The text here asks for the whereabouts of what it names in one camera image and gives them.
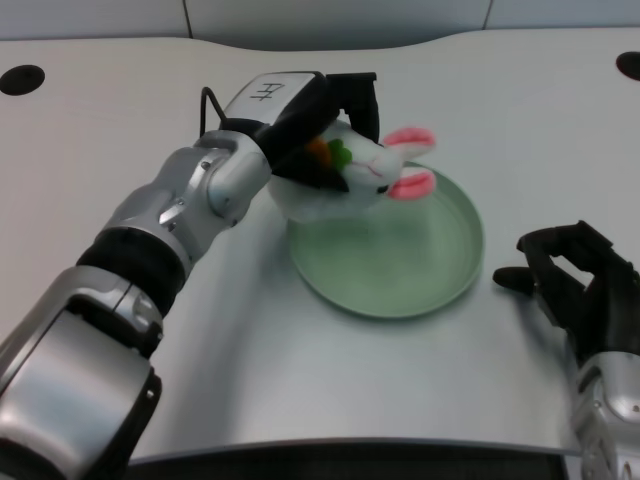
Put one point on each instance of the white rabbit doll with carrot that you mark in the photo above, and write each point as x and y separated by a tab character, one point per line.
370	165

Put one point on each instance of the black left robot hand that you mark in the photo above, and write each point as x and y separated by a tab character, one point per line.
295	125

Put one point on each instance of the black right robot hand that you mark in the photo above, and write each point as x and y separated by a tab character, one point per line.
600	305

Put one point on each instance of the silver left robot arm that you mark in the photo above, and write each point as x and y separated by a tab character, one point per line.
150	240

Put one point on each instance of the green round plate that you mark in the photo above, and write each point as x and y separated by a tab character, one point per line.
390	260

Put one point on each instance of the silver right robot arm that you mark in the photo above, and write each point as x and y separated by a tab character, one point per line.
610	415

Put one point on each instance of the dark robot torso panel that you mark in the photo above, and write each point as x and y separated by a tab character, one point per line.
350	465

